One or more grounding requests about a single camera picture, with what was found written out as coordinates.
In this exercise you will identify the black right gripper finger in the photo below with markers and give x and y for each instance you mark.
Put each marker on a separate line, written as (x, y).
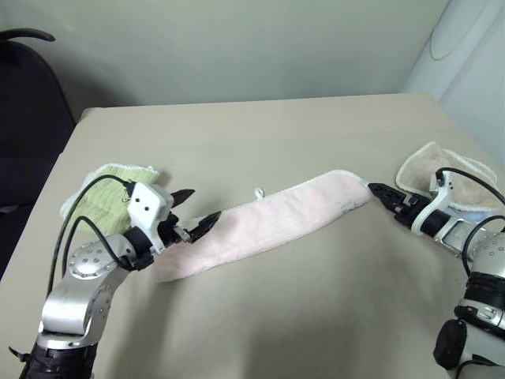
(388, 193)
(390, 204)

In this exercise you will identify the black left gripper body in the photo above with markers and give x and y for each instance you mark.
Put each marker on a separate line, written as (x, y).
(170, 233)

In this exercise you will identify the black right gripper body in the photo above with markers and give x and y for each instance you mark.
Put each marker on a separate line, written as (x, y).
(408, 207)

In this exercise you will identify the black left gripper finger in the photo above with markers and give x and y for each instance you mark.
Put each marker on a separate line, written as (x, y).
(182, 197)
(205, 226)

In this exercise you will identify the pink towel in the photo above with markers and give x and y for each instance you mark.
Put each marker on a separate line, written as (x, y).
(276, 221)

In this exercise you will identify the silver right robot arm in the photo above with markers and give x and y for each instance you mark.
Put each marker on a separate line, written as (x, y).
(489, 252)

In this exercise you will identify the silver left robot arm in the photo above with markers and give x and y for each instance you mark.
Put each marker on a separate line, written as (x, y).
(79, 292)

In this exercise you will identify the beige towel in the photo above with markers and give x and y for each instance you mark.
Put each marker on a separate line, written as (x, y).
(422, 166)

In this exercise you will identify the green towel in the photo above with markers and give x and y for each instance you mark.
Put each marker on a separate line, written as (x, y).
(102, 199)

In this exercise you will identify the white rounded plastic panel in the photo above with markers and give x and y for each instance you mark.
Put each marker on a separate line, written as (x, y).
(465, 59)

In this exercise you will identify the black office chair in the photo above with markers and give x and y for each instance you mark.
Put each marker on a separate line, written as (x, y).
(27, 118)

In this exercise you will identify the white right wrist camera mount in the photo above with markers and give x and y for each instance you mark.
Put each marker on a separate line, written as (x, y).
(428, 205)

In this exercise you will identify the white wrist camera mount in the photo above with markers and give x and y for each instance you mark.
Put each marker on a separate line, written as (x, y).
(146, 201)
(428, 205)

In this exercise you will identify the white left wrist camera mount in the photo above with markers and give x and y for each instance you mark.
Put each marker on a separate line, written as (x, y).
(146, 201)

